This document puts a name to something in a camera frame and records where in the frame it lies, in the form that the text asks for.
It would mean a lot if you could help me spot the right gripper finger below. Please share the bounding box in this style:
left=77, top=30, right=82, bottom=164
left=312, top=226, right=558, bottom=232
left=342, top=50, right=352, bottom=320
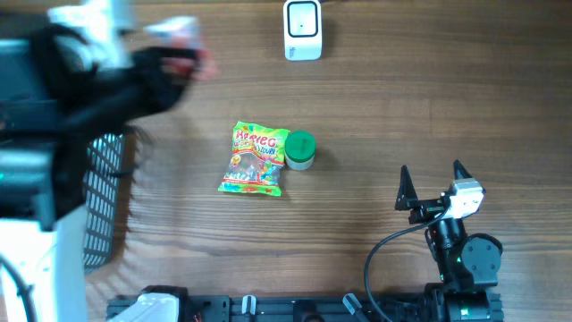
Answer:
left=394, top=165, right=419, bottom=211
left=453, top=159, right=472, bottom=180

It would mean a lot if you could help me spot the green lid jar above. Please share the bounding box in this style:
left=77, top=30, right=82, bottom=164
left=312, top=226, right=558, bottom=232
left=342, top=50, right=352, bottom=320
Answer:
left=285, top=131, right=316, bottom=171

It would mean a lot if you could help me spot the Haribo gummy candy bag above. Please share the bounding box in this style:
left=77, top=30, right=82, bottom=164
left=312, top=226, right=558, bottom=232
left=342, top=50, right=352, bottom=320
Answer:
left=218, top=122, right=290, bottom=197

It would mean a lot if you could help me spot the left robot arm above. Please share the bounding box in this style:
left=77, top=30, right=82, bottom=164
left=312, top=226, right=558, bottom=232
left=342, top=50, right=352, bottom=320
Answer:
left=1, top=23, right=201, bottom=321

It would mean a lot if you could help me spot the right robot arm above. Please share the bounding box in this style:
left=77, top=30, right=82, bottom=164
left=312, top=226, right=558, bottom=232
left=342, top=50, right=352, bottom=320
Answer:
left=395, top=160, right=503, bottom=321

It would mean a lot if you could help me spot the white barcode scanner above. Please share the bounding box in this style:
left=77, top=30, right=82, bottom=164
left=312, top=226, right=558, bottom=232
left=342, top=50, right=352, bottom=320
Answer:
left=282, top=0, right=323, bottom=61

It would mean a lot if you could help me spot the grey plastic mesh basket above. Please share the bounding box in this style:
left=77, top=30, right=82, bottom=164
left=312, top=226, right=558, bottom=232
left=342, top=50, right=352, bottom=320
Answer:
left=0, top=38, right=125, bottom=275

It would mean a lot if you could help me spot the black camera cable right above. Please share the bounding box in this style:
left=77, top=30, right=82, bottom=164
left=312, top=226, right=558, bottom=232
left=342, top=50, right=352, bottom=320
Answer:
left=363, top=206, right=450, bottom=322

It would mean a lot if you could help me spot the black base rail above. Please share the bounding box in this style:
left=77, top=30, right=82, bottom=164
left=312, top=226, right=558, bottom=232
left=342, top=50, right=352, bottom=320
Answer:
left=105, top=285, right=505, bottom=322

